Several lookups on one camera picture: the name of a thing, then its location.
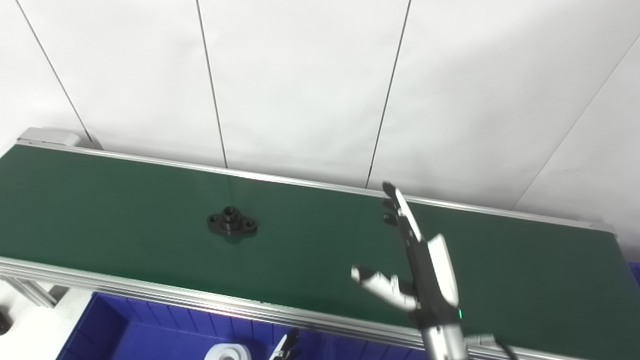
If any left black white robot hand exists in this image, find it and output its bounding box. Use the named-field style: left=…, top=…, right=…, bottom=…
left=269, top=327, right=301, bottom=360

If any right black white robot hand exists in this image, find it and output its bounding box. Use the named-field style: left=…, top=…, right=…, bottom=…
left=351, top=181, right=463, bottom=331

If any black flanged part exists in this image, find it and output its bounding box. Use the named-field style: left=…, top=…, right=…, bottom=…
left=207, top=205, right=259, bottom=238

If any white round part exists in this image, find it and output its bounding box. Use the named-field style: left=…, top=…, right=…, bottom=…
left=204, top=342, right=252, bottom=360

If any aluminium conveyor support leg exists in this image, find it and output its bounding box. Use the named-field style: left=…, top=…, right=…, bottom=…
left=0, top=275, right=59, bottom=309

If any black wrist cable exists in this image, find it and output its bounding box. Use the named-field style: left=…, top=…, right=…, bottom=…
left=492, top=336, right=522, bottom=360

